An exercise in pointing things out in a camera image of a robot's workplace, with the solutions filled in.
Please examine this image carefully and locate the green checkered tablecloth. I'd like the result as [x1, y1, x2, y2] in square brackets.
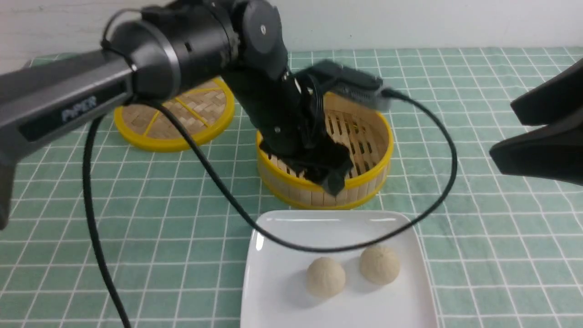
[0, 47, 582, 328]

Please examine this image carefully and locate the white steamed bun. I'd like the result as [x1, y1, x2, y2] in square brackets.
[306, 257, 347, 299]

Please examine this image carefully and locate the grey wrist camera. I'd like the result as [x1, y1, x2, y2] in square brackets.
[296, 59, 391, 112]

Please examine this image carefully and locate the yellow bamboo steamer basket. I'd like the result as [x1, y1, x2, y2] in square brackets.
[256, 92, 394, 210]

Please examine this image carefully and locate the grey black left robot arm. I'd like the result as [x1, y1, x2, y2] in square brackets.
[0, 0, 353, 228]

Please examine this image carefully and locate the yellow bamboo steamer lid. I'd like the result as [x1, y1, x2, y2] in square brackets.
[114, 78, 235, 152]

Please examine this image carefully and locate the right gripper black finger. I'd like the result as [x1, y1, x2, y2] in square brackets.
[510, 59, 583, 126]
[489, 122, 583, 185]

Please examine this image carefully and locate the beige steamed bun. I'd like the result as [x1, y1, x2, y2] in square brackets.
[359, 245, 401, 285]

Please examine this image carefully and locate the white square plate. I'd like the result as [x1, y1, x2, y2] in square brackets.
[240, 210, 439, 328]

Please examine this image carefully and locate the black camera cable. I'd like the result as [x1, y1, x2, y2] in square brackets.
[82, 89, 458, 328]

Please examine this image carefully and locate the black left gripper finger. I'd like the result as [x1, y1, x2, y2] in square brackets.
[319, 164, 353, 197]

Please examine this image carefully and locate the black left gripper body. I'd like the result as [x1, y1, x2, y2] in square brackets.
[222, 69, 352, 183]

